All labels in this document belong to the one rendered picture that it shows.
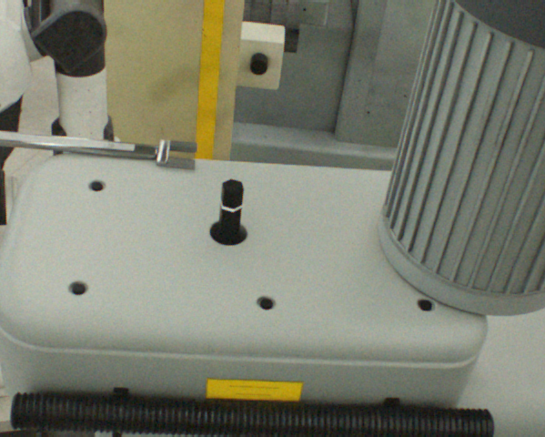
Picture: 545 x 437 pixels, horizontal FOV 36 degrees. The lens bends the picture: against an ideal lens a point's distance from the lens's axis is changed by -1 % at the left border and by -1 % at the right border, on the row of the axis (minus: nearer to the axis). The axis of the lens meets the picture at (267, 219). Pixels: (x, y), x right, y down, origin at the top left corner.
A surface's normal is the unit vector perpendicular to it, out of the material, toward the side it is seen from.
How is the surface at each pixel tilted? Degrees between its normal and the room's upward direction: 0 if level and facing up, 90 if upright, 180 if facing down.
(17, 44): 85
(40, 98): 0
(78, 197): 0
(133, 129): 90
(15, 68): 85
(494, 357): 0
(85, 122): 88
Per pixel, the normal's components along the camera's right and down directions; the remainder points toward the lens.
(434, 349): 0.07, 0.26
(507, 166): -0.40, 0.58
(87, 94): 0.23, 0.63
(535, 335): 0.11, -0.74
